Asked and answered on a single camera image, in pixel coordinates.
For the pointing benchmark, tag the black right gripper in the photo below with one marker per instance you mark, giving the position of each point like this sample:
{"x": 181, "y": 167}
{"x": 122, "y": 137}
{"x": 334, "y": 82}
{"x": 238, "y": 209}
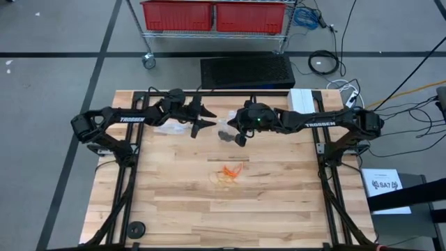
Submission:
{"x": 251, "y": 122}

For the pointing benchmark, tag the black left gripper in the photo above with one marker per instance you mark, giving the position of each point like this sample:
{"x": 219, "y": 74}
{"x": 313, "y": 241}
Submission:
{"x": 196, "y": 116}

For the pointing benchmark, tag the orange rubber band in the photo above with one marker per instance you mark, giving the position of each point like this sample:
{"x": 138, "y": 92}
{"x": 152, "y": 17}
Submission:
{"x": 227, "y": 171}
{"x": 237, "y": 171}

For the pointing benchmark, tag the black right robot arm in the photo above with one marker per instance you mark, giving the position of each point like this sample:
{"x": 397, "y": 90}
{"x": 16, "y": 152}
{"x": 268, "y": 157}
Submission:
{"x": 296, "y": 120}

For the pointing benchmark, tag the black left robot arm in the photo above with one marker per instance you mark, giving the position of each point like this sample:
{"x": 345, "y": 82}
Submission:
{"x": 146, "y": 116}

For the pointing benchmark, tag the black perforated computer case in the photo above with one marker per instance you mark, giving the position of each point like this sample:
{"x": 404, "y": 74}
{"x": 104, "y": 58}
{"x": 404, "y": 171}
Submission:
{"x": 247, "y": 71}

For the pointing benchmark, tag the white box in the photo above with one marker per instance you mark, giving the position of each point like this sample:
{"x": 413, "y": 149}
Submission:
{"x": 300, "y": 99}

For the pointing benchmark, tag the cart caster wheel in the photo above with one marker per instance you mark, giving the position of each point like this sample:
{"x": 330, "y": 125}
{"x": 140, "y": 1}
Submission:
{"x": 149, "y": 61}

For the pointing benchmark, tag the red plastic bin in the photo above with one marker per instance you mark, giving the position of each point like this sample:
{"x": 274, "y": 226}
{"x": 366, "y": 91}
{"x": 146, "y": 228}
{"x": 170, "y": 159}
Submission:
{"x": 177, "y": 15}
{"x": 249, "y": 17}

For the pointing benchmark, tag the white power strip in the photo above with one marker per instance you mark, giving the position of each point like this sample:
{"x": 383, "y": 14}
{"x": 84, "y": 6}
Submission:
{"x": 352, "y": 98}

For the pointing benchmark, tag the black round disc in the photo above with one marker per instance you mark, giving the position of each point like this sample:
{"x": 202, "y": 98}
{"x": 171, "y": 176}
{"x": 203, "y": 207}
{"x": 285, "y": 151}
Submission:
{"x": 136, "y": 230}

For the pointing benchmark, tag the white printed paper sign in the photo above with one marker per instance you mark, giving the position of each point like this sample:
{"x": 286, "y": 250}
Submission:
{"x": 390, "y": 176}

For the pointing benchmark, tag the black flat bar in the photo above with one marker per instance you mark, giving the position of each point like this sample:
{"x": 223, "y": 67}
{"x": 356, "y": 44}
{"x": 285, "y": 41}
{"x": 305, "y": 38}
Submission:
{"x": 407, "y": 196}

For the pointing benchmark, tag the dark grey side table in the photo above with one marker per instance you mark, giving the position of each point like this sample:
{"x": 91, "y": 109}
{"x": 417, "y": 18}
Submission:
{"x": 400, "y": 230}

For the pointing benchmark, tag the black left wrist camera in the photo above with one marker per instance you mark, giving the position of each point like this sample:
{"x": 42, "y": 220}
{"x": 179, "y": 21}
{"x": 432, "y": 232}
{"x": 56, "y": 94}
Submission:
{"x": 196, "y": 101}

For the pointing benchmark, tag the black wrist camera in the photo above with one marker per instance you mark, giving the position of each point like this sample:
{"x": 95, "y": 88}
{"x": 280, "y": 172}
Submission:
{"x": 196, "y": 101}
{"x": 249, "y": 104}

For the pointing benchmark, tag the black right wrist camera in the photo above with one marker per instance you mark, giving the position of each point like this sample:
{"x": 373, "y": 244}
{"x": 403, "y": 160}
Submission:
{"x": 249, "y": 104}

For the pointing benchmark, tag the black aluminium table frame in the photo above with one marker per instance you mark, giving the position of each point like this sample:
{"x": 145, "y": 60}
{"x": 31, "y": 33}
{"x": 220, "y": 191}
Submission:
{"x": 275, "y": 93}

